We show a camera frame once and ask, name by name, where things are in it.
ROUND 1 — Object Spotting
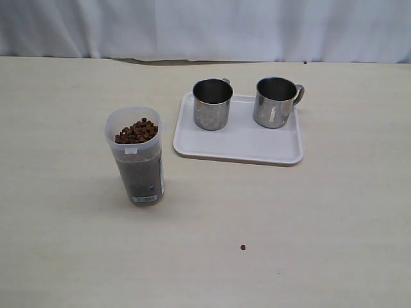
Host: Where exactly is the steel cup with kibble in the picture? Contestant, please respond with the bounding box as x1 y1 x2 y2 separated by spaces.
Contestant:
253 76 305 129

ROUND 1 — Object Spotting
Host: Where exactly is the white plastic tray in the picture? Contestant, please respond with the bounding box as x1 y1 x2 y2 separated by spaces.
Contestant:
173 93 304 166

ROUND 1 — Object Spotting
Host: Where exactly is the clear plastic tall container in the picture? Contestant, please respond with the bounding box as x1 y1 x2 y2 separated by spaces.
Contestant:
104 107 164 207

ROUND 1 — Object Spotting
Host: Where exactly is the white curtain backdrop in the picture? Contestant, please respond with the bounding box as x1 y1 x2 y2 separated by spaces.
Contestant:
1 1 410 63

